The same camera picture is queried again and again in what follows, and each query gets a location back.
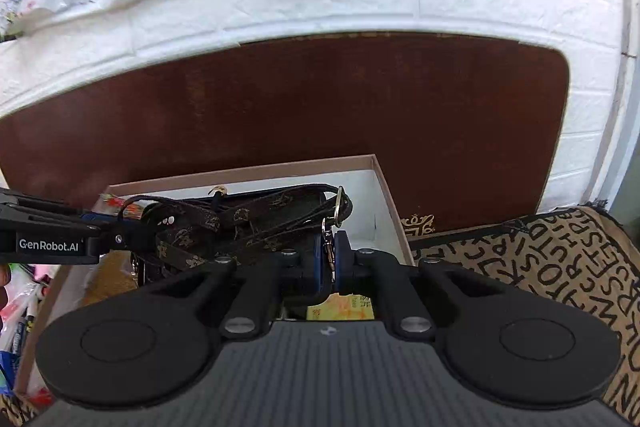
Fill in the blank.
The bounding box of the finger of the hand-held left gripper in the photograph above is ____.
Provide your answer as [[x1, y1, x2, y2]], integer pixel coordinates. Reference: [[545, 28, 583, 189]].
[[79, 212, 147, 254]]

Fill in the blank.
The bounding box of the tan cardboard box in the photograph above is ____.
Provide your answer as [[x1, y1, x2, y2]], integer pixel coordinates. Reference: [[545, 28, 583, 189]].
[[14, 153, 417, 404]]

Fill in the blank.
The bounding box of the dark patterned strap with clasps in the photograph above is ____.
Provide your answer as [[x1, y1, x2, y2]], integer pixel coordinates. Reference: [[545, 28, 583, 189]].
[[117, 183, 356, 284]]

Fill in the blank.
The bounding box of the yellow-green box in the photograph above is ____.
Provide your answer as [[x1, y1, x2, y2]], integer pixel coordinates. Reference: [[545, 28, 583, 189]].
[[306, 293, 377, 322]]

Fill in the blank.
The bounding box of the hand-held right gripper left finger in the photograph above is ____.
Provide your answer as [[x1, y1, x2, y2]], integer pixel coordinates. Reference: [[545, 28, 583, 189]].
[[135, 232, 334, 339]]

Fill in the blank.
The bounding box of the dark wooden headboard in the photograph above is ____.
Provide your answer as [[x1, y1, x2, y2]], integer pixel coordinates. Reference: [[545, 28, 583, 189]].
[[0, 32, 574, 235]]

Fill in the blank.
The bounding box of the letter-print blanket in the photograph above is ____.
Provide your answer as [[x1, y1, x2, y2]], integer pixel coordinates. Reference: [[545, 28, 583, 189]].
[[0, 204, 640, 427]]

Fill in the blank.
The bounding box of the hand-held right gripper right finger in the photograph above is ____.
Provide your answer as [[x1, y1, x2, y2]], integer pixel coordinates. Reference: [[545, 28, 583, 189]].
[[333, 230, 532, 341]]

